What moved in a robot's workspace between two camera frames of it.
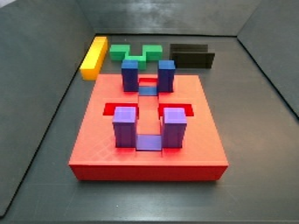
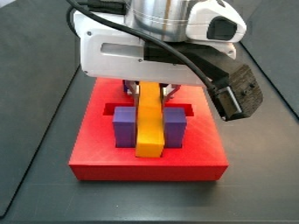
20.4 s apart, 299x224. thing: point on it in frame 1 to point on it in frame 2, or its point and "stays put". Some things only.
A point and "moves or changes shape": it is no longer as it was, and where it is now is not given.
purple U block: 125,129 stays put
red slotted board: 97,161 stays put
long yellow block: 89,66 moves or changes shape
